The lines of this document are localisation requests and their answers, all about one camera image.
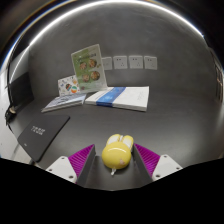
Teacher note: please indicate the white box with blue band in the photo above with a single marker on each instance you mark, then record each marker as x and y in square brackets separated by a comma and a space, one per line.
[130, 98]

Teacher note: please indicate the grey striped booklet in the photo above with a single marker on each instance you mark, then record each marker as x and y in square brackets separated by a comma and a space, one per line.
[63, 101]

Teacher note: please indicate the white colourful sticker card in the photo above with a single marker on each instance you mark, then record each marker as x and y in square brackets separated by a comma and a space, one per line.
[68, 85]

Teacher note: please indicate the green food poster sheet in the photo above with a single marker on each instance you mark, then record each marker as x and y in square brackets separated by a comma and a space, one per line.
[88, 68]

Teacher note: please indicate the yellow rabbit-shaped computer mouse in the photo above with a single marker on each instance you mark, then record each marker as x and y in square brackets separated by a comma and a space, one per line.
[115, 155]

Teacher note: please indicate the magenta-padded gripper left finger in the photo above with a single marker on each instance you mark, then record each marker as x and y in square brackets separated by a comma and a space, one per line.
[63, 168]

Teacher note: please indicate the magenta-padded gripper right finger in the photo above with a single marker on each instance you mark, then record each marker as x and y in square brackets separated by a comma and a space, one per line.
[165, 166]

